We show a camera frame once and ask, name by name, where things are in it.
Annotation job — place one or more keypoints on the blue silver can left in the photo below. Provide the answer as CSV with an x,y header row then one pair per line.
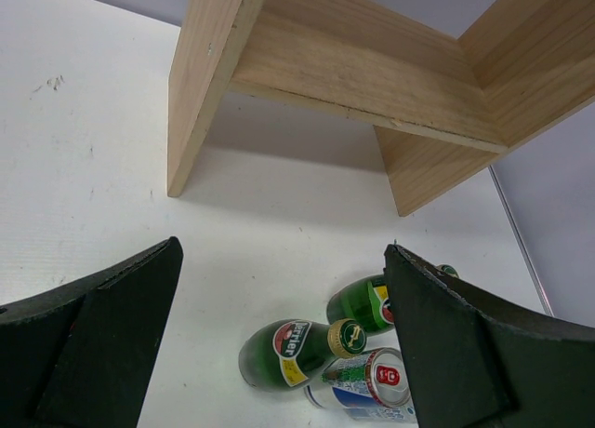
x,y
371,386

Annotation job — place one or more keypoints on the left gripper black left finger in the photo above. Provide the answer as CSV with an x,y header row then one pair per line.
x,y
82,354

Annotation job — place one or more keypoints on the aluminium side rail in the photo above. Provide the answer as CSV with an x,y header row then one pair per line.
x,y
539,289

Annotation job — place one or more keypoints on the green glass bottle left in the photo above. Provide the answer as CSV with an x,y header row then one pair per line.
x,y
289,354

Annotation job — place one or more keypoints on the green glass bottle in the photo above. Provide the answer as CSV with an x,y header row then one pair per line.
x,y
289,354
367,301

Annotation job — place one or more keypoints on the green glass bottle right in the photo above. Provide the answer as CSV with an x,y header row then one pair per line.
x,y
367,301

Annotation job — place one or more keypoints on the wooden two-tier shelf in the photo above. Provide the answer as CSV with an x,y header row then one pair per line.
x,y
443,108

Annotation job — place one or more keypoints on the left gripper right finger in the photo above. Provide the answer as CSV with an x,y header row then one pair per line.
x,y
473,359

